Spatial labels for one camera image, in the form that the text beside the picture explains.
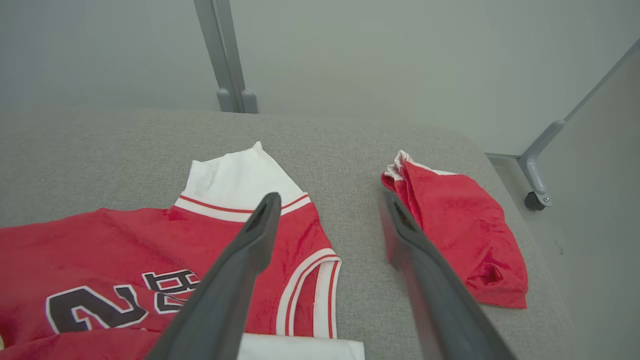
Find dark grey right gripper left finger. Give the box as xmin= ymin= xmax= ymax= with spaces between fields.
xmin=145 ymin=192 xmax=282 ymax=360

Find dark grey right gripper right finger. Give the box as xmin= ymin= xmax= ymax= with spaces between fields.
xmin=379 ymin=192 xmax=516 ymax=360

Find red shorts with white hem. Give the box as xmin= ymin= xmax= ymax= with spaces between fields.
xmin=381 ymin=149 xmax=530 ymax=310

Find red jersey with white sleeves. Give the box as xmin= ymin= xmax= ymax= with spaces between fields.
xmin=0 ymin=141 xmax=366 ymax=360

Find grey partition frame with foot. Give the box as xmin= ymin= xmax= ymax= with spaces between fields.
xmin=517 ymin=37 xmax=640 ymax=208

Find grey partition post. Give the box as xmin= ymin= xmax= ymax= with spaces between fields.
xmin=193 ymin=0 xmax=259 ymax=115

